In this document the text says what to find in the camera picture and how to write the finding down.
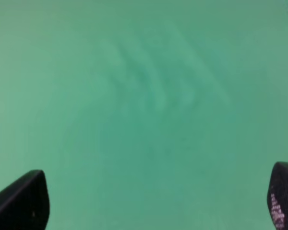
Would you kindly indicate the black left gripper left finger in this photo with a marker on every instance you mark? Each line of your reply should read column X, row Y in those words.
column 24, row 204

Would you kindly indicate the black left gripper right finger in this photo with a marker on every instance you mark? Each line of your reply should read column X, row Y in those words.
column 277, row 195

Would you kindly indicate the green table cloth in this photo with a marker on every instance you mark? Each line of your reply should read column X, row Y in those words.
column 146, row 114

